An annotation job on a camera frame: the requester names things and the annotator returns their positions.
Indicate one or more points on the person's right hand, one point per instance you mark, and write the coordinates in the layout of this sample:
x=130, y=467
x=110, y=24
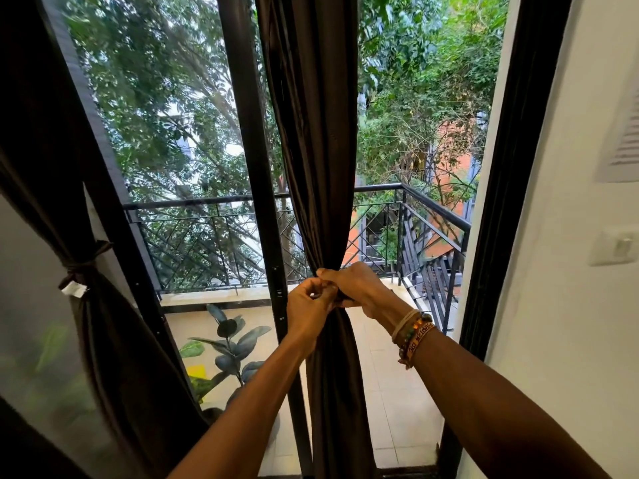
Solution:
x=369, y=289

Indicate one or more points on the person's left hand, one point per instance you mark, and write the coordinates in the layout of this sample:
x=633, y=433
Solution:
x=309, y=314

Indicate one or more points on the person's left forearm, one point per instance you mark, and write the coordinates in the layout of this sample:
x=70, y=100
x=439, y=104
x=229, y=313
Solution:
x=239, y=424

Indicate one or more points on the person's right forearm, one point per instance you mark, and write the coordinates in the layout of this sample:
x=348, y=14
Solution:
x=499, y=419

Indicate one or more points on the dark leafy potted plant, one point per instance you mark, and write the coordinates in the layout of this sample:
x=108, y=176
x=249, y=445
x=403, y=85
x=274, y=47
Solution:
x=227, y=328

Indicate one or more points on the yellow flat object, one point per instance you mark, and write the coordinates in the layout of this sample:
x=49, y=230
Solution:
x=197, y=371

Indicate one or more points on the orange brick building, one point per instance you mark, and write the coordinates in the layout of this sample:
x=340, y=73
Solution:
x=457, y=164

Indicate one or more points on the black metal balcony railing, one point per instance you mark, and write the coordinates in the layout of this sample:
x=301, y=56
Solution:
x=199, y=201

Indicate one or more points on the white wall switch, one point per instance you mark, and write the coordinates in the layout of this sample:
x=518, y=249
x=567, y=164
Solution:
x=616, y=246

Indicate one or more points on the white paper wall notice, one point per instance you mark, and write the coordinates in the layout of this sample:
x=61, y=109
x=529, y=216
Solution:
x=626, y=149

